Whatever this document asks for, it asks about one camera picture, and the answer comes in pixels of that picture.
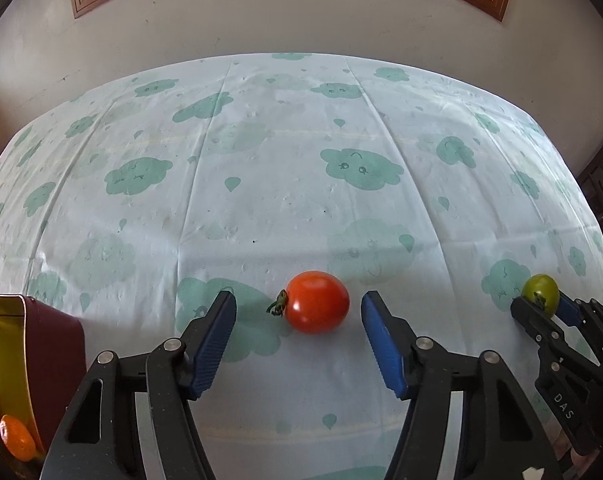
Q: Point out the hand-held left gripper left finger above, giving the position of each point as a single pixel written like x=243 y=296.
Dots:
x=214 y=345

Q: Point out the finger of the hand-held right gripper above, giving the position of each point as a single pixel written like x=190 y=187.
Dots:
x=536 y=327
x=599 y=330

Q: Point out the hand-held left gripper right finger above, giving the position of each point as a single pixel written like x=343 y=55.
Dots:
x=384 y=345

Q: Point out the green tomato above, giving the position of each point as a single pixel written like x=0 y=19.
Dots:
x=541 y=287

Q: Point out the red tomato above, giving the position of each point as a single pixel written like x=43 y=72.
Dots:
x=317 y=302

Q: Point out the red gold rectangular tin box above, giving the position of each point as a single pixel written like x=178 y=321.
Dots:
x=51 y=350

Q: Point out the small mandarin orange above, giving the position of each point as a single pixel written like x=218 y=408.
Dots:
x=16 y=440

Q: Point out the person's right hand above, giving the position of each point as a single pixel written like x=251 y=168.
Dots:
x=564 y=445

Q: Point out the white cloud print tablecloth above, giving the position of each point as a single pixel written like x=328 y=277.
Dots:
x=281 y=185

